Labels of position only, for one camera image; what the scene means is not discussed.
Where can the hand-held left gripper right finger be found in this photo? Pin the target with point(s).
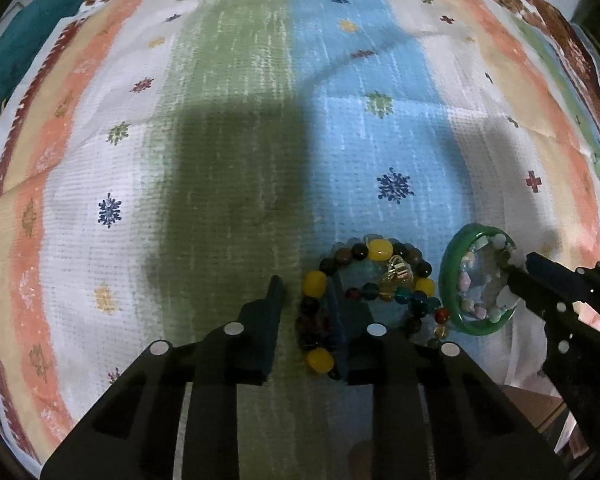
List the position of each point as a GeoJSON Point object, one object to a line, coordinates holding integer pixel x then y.
{"type": "Point", "coordinates": [338, 335]}

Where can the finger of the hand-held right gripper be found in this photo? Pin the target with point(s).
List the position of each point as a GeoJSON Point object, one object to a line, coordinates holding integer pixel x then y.
{"type": "Point", "coordinates": [555, 272]}
{"type": "Point", "coordinates": [535, 292]}

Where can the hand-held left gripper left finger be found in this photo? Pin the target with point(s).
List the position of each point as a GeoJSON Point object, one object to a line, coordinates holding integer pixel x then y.
{"type": "Point", "coordinates": [269, 332]}

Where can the green jade bangle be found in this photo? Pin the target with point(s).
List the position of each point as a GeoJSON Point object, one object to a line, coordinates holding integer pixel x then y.
{"type": "Point", "coordinates": [447, 280]}

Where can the striped woven cloth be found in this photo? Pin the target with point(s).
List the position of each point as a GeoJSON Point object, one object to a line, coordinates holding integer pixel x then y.
{"type": "Point", "coordinates": [230, 110]}

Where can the brown floral blanket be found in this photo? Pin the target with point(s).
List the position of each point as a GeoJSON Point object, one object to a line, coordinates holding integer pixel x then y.
{"type": "Point", "coordinates": [575, 45]}

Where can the teal pillow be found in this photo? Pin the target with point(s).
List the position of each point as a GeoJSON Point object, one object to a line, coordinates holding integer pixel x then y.
{"type": "Point", "coordinates": [10, 60]}

